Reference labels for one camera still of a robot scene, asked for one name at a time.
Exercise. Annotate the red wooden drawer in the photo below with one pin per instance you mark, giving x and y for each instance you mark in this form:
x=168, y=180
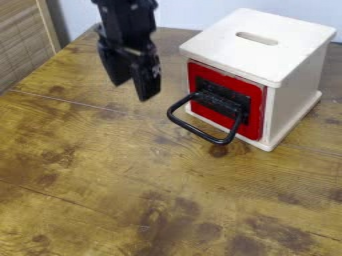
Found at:
x=227, y=93

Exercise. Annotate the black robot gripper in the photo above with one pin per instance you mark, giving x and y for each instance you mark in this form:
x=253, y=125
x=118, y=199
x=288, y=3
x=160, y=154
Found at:
x=124, y=35

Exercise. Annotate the wooden slatted panel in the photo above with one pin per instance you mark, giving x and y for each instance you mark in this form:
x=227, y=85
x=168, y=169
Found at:
x=28, y=39

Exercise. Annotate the white wooden box cabinet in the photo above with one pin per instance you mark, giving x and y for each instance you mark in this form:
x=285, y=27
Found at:
x=267, y=57

